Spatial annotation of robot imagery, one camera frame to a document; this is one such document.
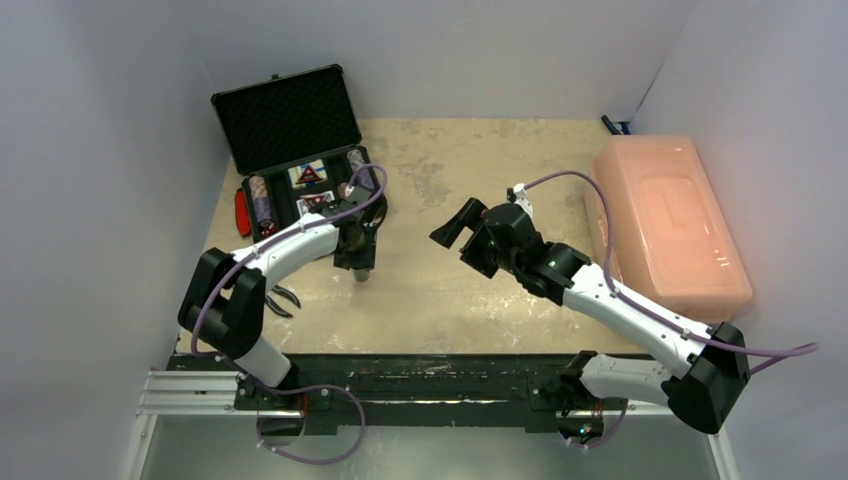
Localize grey poker chip stack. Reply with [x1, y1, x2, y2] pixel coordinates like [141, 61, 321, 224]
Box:
[352, 269, 370, 282]

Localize blue orange chip stack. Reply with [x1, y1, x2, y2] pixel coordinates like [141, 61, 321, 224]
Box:
[347, 148, 366, 171]

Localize black poker set case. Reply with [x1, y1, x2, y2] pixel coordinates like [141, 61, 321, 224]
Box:
[210, 64, 382, 242]

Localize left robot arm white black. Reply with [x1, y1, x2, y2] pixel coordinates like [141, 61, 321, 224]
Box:
[177, 197, 386, 409]

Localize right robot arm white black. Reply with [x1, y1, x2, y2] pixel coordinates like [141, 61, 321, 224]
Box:
[429, 198, 751, 434]

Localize card deck lower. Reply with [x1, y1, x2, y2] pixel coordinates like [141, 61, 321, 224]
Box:
[295, 191, 335, 217]

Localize card deck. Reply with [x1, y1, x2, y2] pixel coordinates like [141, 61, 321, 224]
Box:
[287, 159, 328, 189]
[295, 191, 335, 217]

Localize card deck upper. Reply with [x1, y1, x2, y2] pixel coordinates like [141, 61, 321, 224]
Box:
[287, 159, 328, 189]

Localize black pliers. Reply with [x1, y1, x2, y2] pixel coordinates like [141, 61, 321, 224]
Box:
[264, 284, 303, 319]

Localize pink chip stack in case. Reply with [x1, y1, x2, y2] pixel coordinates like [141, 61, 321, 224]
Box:
[248, 176, 275, 228]

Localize pink translucent plastic storage box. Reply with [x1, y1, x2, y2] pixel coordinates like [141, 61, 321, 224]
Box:
[583, 135, 752, 325]

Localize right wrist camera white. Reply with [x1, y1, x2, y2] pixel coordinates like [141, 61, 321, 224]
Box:
[507, 183, 534, 218]

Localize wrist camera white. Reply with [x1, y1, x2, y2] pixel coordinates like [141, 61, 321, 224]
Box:
[507, 183, 534, 218]
[342, 185, 373, 206]

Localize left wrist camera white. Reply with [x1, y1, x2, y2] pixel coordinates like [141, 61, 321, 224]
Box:
[342, 185, 373, 206]

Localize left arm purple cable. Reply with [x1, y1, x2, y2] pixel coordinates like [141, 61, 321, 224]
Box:
[190, 163, 390, 399]

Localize red black handled tool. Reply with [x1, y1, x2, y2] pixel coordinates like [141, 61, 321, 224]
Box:
[234, 188, 252, 238]

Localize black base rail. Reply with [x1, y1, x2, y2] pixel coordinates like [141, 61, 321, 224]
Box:
[165, 352, 670, 439]

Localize blue clamp at wall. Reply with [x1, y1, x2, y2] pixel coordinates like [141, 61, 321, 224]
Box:
[600, 115, 630, 135]

